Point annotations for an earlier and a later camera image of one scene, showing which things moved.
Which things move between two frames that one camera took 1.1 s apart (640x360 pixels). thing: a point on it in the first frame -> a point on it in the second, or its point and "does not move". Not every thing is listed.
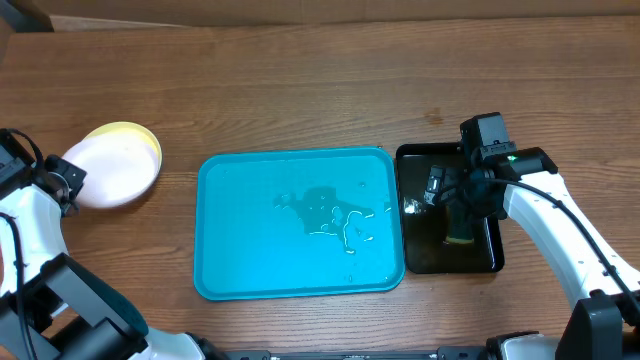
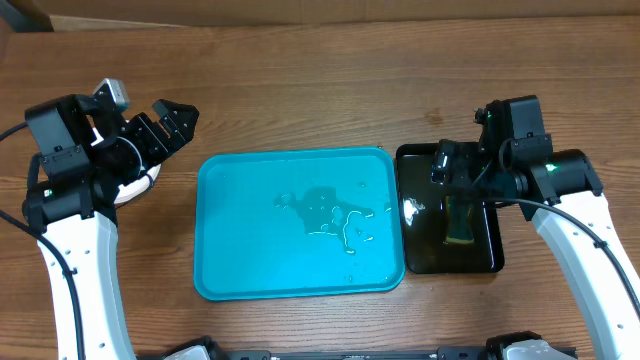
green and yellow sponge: [459, 224] does not move
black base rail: [445, 353] does not move
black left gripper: [73, 175] -> [175, 130]
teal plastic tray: [297, 222] does not move
